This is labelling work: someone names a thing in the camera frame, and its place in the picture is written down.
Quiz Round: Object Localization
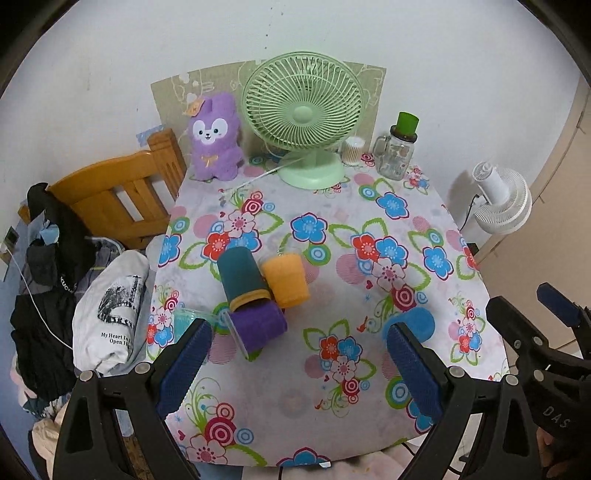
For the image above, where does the floral tablecloth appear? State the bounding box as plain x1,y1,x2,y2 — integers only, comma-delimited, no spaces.
145,150,513,469

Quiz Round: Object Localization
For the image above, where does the pile of dark clothes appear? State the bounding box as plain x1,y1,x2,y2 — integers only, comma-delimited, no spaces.
9,182,123,408

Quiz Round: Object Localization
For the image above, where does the light teal cup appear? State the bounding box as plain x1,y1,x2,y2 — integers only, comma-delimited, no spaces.
173,308,223,345

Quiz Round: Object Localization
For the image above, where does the white fan cable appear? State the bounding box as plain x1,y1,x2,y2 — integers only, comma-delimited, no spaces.
219,152,308,205

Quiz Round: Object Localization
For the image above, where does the white printed shirt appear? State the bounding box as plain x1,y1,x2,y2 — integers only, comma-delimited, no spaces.
72,251,151,376

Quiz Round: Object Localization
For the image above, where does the person's right hand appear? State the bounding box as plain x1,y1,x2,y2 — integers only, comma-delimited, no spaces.
536,428,562,480

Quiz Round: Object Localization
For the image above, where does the green desk fan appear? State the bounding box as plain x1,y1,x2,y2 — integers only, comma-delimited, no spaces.
241,52,366,189

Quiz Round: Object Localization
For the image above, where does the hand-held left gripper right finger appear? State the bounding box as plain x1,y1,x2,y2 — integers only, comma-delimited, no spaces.
385,322,546,480

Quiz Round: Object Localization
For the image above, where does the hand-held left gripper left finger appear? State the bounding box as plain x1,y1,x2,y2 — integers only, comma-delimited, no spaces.
53,318,213,480

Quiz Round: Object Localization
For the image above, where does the white fan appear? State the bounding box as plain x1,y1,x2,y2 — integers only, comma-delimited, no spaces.
471,161,533,235

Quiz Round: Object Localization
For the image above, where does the orange cup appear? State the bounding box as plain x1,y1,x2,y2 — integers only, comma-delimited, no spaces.
262,254,310,309

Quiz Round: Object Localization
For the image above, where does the cotton swab container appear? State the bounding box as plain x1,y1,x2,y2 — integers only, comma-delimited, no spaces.
341,137,366,166

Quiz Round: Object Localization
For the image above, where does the purple plush toy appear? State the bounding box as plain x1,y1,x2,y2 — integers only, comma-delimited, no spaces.
185,92,246,182

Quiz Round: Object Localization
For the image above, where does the purple cup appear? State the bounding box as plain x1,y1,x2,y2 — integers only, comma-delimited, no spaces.
228,301,289,352

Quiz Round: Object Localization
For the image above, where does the dark teal cup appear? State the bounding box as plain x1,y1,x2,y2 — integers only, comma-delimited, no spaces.
217,247,271,305

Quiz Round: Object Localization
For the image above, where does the wall outlet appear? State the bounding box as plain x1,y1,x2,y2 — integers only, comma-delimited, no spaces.
2,226,20,265

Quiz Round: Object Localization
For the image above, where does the grey plaid cloth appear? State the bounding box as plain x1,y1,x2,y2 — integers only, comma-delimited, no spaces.
85,237,126,296

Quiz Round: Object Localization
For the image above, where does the yellow cup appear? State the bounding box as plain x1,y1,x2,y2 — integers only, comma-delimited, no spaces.
230,289,274,311

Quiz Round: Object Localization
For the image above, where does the blue cup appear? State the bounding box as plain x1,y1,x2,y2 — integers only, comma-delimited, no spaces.
382,307,437,345

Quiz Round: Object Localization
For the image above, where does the glass mug with green lid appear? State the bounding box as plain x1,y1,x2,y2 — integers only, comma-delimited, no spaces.
372,112,420,181

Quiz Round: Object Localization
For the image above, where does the wooden chair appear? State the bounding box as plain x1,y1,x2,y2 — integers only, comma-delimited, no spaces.
18,129,188,253

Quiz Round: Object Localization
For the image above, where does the blue paper sheet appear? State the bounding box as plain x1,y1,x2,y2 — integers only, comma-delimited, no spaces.
136,126,166,147

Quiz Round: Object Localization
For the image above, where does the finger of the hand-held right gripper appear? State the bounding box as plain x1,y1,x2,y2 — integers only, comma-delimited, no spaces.
486,295,563,376
536,282,591,360

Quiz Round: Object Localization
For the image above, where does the black fan cable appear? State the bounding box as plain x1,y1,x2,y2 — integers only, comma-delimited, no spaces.
459,193,484,232

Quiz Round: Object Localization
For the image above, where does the white charging cable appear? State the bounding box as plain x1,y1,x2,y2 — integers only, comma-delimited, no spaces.
8,249,75,352

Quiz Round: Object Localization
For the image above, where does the pale cloth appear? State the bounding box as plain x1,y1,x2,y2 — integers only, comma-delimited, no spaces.
13,369,77,480

